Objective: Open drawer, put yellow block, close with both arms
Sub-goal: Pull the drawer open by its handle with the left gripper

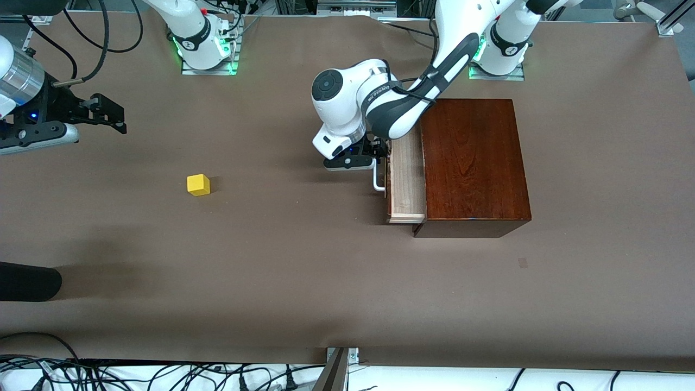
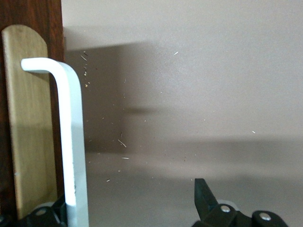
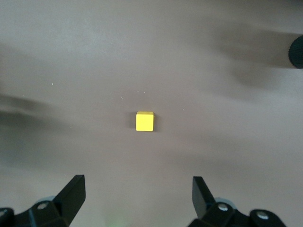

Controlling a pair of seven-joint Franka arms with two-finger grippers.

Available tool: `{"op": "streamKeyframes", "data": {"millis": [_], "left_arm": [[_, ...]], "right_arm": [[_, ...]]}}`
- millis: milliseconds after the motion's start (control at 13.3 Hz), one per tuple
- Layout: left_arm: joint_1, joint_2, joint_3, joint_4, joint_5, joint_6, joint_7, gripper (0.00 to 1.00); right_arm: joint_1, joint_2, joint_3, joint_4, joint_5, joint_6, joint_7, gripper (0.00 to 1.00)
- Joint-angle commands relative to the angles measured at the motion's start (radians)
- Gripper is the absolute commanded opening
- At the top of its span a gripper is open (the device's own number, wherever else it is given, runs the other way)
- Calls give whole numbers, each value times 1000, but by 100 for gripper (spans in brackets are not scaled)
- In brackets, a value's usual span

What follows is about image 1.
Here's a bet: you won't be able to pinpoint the tangled black cables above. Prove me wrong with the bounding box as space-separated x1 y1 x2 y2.
0 331 326 391

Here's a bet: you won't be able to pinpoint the wooden drawer with white handle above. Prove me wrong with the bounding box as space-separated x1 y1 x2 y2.
372 124 428 224

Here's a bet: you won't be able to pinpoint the dark wooden box casing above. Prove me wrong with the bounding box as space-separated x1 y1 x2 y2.
413 99 532 238

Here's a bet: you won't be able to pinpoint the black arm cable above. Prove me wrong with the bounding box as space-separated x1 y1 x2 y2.
22 0 144 87
399 19 441 104

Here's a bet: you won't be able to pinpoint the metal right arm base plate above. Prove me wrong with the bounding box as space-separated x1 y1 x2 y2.
181 22 241 77

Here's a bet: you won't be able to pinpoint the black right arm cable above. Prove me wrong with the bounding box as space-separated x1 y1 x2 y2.
22 0 144 87

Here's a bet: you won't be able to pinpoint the aluminium post with bracket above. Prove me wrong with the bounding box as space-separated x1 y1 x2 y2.
312 346 361 391

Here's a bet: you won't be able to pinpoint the yellow cube block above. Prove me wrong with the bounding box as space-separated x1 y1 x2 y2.
187 174 211 197

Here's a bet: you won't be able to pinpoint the black cable to base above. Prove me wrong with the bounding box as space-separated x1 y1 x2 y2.
380 16 438 40

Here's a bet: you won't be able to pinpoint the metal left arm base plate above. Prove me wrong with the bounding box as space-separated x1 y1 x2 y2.
468 49 526 82

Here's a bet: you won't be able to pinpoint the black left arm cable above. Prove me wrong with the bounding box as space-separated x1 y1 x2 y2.
399 19 441 104

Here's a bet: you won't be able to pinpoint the black cylinder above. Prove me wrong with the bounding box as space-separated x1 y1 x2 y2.
0 262 63 302

